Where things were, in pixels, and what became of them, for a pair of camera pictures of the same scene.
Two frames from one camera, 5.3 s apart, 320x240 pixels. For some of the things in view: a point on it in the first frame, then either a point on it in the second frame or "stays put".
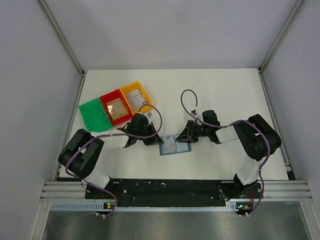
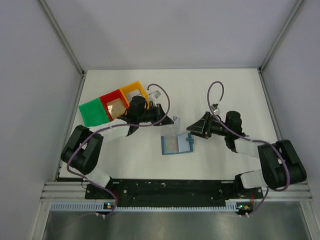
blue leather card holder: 171,146 stays put
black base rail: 160,193 stays put
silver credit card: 169,145 to 175,128
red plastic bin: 111,96 stays put
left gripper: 153,140 to 158,111
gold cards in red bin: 116,108 stays put
